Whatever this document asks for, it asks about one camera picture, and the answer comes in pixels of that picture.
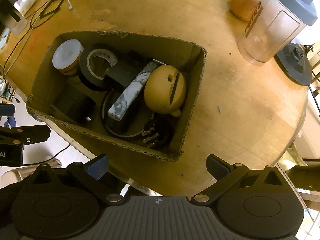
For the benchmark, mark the orange fruit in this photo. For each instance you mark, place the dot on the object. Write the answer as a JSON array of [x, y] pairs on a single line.
[[243, 9]]

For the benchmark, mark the black tape roll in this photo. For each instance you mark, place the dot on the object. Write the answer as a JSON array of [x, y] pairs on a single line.
[[134, 120], [95, 61]]

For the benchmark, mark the black frame piece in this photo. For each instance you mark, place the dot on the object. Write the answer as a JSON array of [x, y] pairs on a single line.
[[52, 7]]

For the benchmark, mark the black cylindrical mount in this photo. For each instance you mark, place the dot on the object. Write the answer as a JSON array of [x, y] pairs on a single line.
[[75, 104]]

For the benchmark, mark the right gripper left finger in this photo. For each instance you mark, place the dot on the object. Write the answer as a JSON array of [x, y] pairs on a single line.
[[94, 177]]

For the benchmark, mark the cardboard box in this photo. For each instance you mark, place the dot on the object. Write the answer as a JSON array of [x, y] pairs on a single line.
[[164, 135]]

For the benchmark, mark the white plastic bottle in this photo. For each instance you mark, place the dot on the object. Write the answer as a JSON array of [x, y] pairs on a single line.
[[66, 57]]

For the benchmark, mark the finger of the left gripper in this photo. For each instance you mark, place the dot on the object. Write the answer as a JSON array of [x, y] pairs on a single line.
[[7, 109], [24, 135]]

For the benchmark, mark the marbled grey bar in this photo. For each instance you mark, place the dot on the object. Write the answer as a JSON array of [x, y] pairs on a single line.
[[127, 97]]

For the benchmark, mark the black rectangular block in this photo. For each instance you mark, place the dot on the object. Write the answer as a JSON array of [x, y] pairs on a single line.
[[120, 75]]

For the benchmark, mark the clear shaker bottle grey lid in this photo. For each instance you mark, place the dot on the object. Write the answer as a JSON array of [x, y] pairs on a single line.
[[273, 25]]

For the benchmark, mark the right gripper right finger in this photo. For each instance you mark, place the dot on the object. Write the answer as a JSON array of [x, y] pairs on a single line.
[[227, 176]]

